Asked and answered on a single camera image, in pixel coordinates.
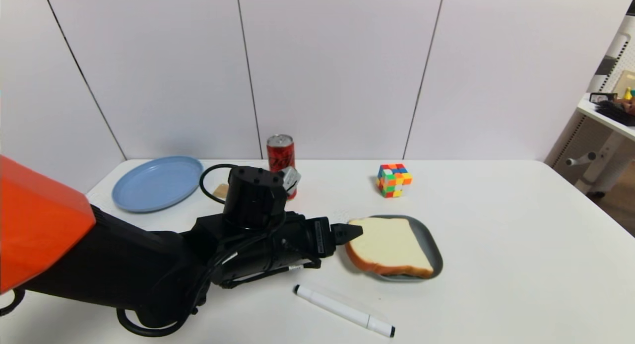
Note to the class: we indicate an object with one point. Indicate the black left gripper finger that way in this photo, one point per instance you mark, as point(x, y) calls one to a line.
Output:
point(347, 233)

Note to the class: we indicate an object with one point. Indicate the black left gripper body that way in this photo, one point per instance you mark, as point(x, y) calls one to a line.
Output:
point(320, 238)

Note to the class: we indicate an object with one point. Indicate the toast bread slice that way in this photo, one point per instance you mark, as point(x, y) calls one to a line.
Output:
point(389, 245)

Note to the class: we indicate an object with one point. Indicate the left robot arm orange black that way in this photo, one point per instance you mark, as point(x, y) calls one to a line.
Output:
point(124, 264)

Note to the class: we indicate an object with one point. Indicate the grey square plate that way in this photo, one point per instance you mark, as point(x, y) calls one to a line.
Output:
point(427, 242)

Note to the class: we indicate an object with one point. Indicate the blue round plate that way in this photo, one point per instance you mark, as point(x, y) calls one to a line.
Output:
point(151, 185)

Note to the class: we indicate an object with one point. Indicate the multicolour puzzle cube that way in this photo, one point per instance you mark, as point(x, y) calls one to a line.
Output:
point(394, 181)

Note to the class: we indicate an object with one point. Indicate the white marker pen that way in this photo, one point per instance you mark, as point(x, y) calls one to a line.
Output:
point(342, 309)

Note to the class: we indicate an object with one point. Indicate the red cola can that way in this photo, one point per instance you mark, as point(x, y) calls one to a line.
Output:
point(280, 153)

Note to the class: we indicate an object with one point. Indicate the small tan wafer piece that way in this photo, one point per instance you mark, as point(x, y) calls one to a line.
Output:
point(221, 190)

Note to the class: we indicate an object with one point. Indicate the white side desk leg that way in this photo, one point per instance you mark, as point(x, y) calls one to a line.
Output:
point(598, 159)

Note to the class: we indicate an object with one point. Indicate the white side desk top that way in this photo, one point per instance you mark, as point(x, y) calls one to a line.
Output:
point(607, 116)

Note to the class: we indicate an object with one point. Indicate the small black framed device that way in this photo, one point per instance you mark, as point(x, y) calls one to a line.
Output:
point(602, 97)

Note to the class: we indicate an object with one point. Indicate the black flat item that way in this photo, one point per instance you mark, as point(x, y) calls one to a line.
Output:
point(617, 111)

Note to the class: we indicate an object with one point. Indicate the small yellow figure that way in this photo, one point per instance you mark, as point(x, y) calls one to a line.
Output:
point(628, 93)

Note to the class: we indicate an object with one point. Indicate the white pegboard panel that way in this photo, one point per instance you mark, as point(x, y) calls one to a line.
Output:
point(617, 51)

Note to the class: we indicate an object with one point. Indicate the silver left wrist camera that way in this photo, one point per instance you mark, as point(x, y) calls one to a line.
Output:
point(291, 177)

